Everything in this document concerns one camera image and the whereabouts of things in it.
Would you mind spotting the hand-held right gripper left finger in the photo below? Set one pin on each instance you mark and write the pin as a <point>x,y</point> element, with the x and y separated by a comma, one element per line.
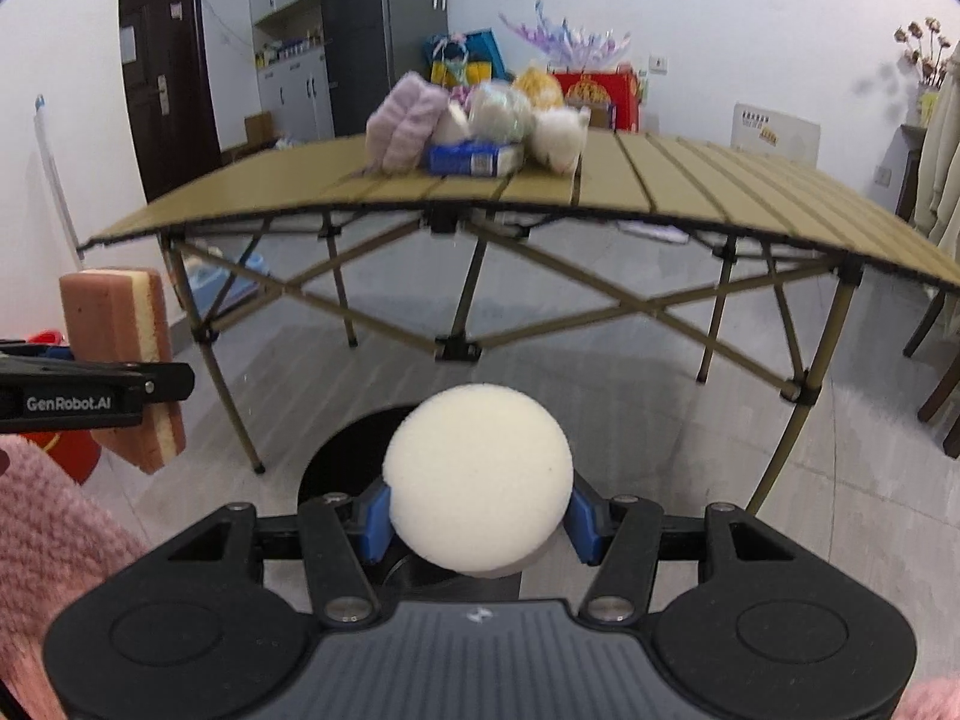
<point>373,525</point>

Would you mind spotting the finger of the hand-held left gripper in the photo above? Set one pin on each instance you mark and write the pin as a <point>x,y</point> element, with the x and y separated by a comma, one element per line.
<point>90,390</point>
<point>56,352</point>

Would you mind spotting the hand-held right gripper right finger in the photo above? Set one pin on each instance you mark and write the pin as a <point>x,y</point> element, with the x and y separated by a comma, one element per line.
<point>585,532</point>

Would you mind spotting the pink and yellow sponge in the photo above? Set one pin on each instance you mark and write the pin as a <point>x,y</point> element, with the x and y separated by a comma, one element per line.
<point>112,315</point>

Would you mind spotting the black round bin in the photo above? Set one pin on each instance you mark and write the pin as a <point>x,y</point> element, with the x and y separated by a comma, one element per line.
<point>337,457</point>

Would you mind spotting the white round sponge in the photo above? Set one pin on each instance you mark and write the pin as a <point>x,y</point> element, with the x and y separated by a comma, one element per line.
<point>476,480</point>

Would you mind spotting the yellow and white plush toy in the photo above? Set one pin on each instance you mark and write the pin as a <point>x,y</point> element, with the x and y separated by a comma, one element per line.
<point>559,139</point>

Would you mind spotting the red bucket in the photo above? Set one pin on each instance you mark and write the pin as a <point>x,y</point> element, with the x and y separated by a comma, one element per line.
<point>71,457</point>

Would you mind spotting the pink fuzzy garment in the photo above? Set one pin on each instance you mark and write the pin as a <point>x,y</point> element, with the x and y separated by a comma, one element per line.
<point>52,540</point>

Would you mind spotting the light blue storage box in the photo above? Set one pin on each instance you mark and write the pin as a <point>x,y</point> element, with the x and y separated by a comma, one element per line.
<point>240,270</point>

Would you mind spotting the dark brown door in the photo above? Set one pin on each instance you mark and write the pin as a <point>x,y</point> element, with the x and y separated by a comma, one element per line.
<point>169,90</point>

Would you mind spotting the brown cardboard box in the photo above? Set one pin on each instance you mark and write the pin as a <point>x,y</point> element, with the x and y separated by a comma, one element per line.
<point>259,129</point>

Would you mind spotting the white flat scale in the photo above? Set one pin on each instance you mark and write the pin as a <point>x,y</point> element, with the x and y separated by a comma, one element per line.
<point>670,235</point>

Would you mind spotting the khaki folding table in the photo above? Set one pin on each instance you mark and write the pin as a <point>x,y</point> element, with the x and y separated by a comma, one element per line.
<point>675,180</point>

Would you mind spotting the blue and white box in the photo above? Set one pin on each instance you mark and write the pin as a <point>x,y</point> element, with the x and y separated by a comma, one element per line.
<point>472,157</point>

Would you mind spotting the dark wooden chair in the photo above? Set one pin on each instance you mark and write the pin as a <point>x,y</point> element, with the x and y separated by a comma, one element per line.
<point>941,382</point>

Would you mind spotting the small white soft lump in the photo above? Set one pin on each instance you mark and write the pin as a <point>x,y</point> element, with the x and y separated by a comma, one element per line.
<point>451,127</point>

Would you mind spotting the lilac fluffy towel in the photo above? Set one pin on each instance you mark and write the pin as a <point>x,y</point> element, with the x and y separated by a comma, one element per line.
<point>405,120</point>

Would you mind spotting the clear wrapped white ball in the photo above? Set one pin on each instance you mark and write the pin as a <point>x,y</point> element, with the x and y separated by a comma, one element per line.
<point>499,112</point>

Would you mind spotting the red gift box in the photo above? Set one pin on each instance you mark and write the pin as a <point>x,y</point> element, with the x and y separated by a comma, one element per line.
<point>607,94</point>

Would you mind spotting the white printed carton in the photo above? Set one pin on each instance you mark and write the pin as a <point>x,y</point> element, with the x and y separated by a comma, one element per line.
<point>776,131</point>

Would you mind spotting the grey refrigerator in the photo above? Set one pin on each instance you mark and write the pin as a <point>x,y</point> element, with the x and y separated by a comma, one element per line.
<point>375,37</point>

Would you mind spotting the blue and yellow bag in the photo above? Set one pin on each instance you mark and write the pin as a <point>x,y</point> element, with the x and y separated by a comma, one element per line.
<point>469,52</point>

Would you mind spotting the dark side table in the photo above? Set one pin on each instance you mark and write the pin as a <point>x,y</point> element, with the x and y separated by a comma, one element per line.
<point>909,165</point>

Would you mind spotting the iridescent ribbon decoration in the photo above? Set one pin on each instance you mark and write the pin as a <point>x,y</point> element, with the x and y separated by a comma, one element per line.
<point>570,41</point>

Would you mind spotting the beige hanging coat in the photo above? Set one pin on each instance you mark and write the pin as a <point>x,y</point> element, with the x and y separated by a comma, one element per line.
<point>943,180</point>

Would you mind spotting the yellow vase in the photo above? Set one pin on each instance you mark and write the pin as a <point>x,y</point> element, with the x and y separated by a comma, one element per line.
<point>930,106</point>

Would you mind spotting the dried flower bunch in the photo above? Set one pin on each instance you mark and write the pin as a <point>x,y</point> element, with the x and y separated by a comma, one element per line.
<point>926,45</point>

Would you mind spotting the white wall cabinet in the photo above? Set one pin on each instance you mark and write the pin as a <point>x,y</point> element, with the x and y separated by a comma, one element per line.
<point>296,90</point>

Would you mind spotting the white wall socket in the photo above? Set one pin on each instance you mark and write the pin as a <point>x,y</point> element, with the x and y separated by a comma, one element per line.
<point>883,177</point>

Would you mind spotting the white wall switch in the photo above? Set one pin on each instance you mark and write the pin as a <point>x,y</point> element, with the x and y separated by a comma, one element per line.
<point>658,64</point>

